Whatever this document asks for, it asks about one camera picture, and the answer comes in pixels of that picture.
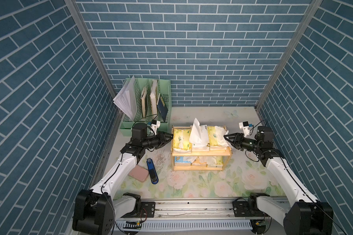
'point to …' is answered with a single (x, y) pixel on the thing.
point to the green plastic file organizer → (164, 87)
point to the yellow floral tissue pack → (181, 143)
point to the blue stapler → (152, 171)
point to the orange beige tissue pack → (197, 162)
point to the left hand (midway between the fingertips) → (177, 138)
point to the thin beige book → (143, 100)
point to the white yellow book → (153, 97)
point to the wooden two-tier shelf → (226, 153)
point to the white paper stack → (126, 98)
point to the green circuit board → (134, 224)
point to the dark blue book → (162, 107)
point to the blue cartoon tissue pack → (183, 160)
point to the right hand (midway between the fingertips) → (226, 139)
